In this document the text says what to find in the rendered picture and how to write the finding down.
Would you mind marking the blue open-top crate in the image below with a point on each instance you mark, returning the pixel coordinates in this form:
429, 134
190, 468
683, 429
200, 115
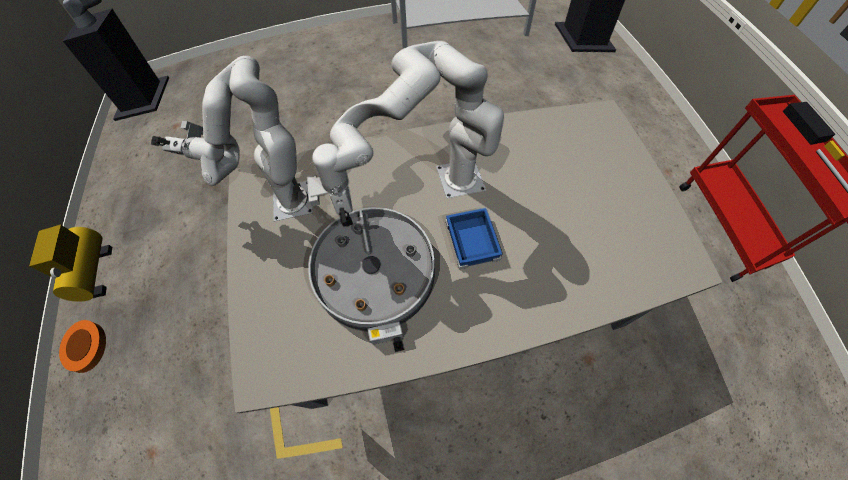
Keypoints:
475, 237

